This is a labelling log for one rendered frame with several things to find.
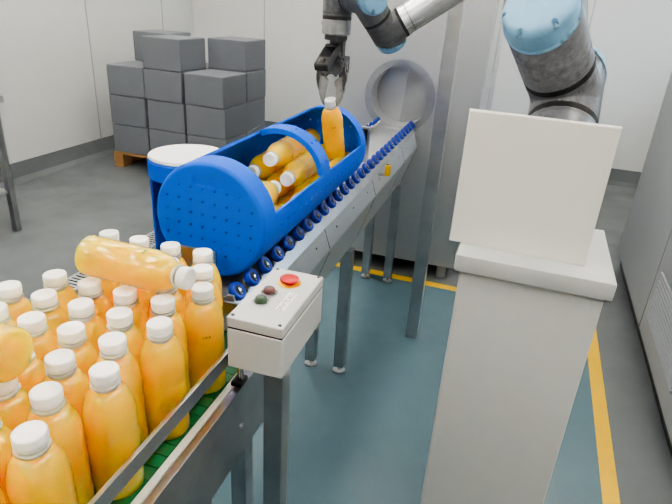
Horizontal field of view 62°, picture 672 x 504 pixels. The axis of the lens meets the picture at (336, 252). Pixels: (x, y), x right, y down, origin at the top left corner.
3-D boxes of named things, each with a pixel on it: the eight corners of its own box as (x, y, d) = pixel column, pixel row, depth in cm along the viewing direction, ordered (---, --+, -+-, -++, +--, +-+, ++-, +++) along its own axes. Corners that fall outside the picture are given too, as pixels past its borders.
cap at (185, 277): (186, 279, 96) (195, 281, 95) (173, 292, 93) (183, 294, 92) (183, 260, 94) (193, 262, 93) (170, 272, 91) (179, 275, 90)
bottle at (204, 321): (185, 373, 108) (180, 289, 100) (222, 367, 110) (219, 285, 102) (189, 396, 102) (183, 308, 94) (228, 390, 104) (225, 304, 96)
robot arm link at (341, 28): (346, 20, 166) (316, 18, 168) (345, 38, 168) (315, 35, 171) (355, 20, 174) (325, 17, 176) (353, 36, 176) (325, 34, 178)
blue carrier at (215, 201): (361, 187, 208) (371, 110, 196) (261, 290, 131) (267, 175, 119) (290, 172, 215) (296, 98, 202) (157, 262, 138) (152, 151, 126)
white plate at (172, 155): (166, 141, 216) (167, 144, 216) (133, 159, 190) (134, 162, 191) (236, 147, 213) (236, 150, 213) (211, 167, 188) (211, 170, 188)
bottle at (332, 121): (323, 149, 196) (318, 101, 183) (343, 146, 196) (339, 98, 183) (326, 160, 191) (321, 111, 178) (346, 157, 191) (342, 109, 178)
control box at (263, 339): (321, 321, 110) (323, 275, 105) (281, 380, 92) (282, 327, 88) (274, 311, 112) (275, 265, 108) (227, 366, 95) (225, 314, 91)
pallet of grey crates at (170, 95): (266, 164, 564) (267, 39, 515) (226, 185, 495) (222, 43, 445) (165, 147, 598) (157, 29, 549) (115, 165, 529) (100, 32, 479)
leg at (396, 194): (392, 280, 346) (403, 184, 320) (390, 284, 341) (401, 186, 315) (383, 278, 348) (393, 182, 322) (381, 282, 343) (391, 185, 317)
